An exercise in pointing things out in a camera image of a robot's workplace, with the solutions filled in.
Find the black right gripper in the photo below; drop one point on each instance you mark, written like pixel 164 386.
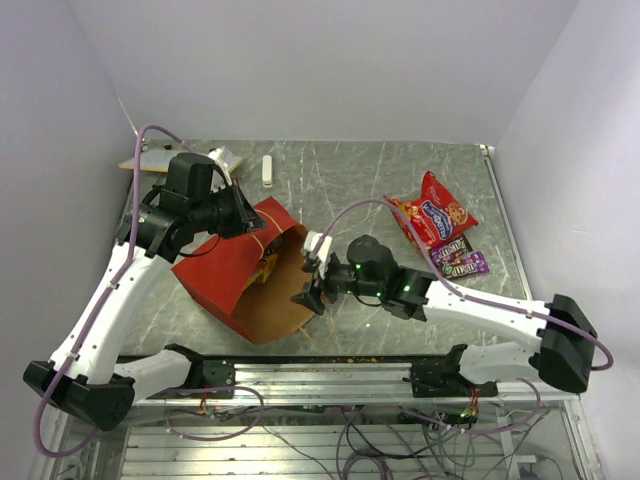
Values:
pixel 311 291

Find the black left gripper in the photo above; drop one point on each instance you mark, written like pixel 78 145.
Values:
pixel 245 219

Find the red brown paper bag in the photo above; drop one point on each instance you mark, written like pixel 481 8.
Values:
pixel 216 278

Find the purple snack packet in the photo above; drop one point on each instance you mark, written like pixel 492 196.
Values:
pixel 455 248

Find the red snack packet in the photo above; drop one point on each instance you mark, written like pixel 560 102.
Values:
pixel 433 190

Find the orange red chips packet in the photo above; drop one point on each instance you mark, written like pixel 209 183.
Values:
pixel 415 225

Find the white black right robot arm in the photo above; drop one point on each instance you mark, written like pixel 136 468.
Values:
pixel 550 341

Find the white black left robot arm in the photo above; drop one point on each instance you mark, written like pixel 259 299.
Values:
pixel 83 377

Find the white marker pen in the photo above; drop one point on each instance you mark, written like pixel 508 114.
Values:
pixel 267 171

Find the white board yellow edge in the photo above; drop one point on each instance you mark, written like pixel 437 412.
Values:
pixel 156 161

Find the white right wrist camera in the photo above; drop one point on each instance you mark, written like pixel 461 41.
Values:
pixel 316 245

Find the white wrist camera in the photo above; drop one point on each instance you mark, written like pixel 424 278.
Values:
pixel 227 161
pixel 316 245

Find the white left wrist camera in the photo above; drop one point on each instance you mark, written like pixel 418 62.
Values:
pixel 227 161

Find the aluminium frame rail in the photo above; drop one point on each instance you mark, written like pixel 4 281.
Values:
pixel 333 381

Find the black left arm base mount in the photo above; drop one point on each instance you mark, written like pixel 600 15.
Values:
pixel 213 377

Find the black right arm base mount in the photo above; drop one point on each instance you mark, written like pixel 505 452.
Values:
pixel 435 377

